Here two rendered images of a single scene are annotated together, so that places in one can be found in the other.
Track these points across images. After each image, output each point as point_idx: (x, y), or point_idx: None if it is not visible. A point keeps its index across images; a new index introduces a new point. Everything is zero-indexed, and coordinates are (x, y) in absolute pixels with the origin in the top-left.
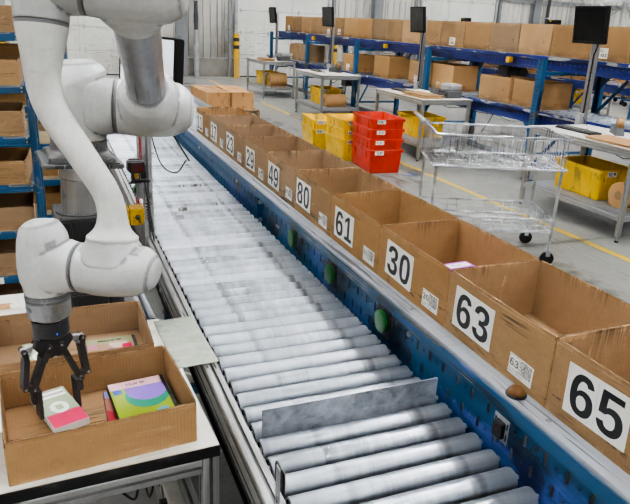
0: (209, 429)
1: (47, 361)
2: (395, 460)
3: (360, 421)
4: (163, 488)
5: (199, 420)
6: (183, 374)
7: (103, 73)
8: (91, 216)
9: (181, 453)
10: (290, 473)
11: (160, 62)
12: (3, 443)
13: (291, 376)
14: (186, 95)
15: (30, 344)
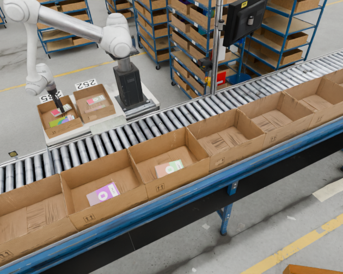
0: (54, 140)
1: (52, 97)
2: None
3: (48, 175)
4: None
5: (59, 137)
6: (85, 129)
7: (113, 23)
8: (117, 71)
9: (44, 137)
10: (28, 160)
11: (68, 30)
12: (37, 105)
13: (81, 155)
14: (112, 44)
15: (102, 95)
